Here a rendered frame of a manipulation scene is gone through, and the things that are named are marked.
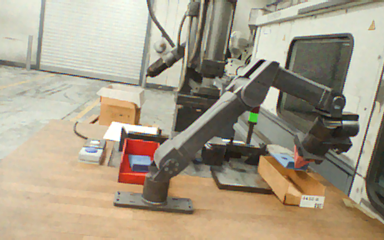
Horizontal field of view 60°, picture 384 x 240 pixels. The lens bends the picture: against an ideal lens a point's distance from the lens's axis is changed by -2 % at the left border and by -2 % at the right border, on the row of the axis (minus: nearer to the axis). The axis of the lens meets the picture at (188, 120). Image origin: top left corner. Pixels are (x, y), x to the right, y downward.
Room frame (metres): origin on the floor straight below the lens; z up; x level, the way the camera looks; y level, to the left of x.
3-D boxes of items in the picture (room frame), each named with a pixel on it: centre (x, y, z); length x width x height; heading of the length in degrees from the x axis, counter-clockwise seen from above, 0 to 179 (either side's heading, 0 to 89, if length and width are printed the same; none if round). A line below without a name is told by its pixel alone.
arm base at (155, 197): (0.80, 0.05, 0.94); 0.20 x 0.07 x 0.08; 99
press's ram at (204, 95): (1.28, -0.02, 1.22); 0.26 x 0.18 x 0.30; 9
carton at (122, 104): (4.62, 0.94, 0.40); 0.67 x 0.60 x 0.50; 1
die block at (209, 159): (1.22, -0.04, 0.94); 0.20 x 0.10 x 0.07; 99
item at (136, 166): (1.05, 0.13, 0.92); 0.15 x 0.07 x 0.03; 16
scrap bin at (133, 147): (1.02, 0.13, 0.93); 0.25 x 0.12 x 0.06; 9
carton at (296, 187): (1.06, -0.36, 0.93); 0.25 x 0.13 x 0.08; 9
